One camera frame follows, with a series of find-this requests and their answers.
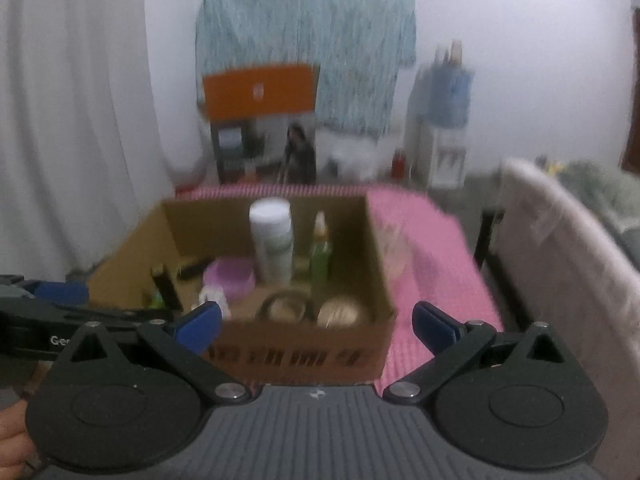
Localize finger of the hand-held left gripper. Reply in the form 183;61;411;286
0;274;91;308
50;305;176;330

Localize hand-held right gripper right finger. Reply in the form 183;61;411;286
382;301;583;405

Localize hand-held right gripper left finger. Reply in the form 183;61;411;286
52;301;252;405

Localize white charger plug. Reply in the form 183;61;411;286
192;286;232;318

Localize black cylinder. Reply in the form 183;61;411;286
150;265;183;311

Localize purple lid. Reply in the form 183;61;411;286
203;259;255;301

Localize small black tube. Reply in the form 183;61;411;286
177;259;211;281

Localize black tape roll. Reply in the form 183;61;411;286
256;291;308;322

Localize dark jar with gold lid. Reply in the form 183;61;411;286
316;296;368;329

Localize brown cardboard box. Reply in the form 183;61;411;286
87;195;398;385

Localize white bottle with green label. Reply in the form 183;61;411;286
248;199;295;285

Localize green dropper bottle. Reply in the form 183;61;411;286
307;211;333;306

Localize person's left hand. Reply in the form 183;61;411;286
0;402;36;478

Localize beige covered chair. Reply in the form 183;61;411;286
500;157;640;461

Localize white water dispenser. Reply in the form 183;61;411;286
405;67;467;191

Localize white curtain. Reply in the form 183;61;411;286
0;0;211;281

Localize printed appliance carton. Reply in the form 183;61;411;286
210;115;318;186

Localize white plastic bag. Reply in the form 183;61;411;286
320;130;381;181

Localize grey-green blanket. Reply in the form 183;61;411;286
565;160;640;241

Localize blue water jug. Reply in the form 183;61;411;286
425;62;473;128

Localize blue patterned hanging cloth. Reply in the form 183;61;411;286
195;0;418;138

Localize black metal frame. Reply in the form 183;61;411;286
472;207;506;271

